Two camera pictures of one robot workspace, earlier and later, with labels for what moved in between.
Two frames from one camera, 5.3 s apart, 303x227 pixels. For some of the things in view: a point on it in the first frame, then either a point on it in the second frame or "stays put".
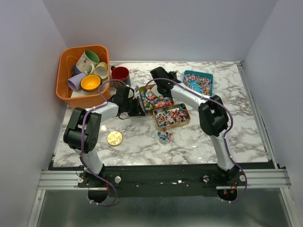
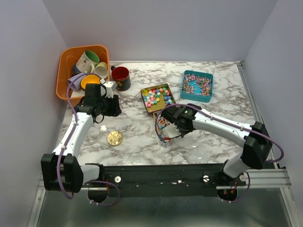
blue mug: (75, 70) stays put
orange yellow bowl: (91, 82) stays put
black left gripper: (138, 110) to (115, 109)
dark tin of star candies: (152, 100) stays put
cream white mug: (101, 69) stays put
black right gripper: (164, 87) to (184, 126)
